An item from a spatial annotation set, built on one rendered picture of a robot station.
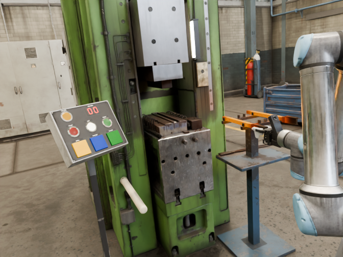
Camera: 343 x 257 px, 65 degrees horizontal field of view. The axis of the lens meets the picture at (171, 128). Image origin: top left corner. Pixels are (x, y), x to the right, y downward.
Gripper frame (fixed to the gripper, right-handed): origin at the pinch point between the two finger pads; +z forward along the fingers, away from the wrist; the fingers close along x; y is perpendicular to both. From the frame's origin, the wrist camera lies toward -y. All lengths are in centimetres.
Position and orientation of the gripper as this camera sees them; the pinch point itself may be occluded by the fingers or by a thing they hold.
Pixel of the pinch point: (257, 126)
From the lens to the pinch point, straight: 163.0
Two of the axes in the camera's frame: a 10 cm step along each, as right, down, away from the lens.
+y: 0.9, 9.7, 2.4
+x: 9.3, -1.7, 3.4
